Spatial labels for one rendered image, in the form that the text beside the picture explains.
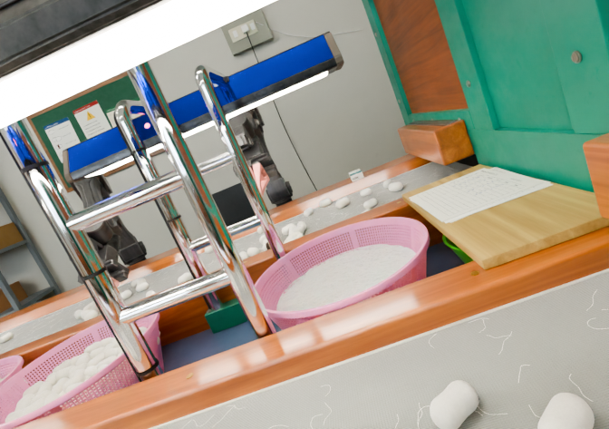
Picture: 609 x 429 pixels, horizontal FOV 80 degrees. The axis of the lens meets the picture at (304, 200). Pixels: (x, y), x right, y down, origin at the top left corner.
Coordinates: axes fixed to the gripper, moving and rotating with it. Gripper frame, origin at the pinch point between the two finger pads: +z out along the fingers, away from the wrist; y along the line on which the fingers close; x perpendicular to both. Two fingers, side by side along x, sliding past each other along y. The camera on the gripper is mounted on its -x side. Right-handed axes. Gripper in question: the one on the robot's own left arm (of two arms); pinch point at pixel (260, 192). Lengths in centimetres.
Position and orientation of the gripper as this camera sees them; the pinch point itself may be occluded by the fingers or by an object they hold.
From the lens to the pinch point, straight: 91.9
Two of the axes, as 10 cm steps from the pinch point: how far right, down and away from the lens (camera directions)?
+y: 9.2, -3.7, -1.0
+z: 2.4, 7.5, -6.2
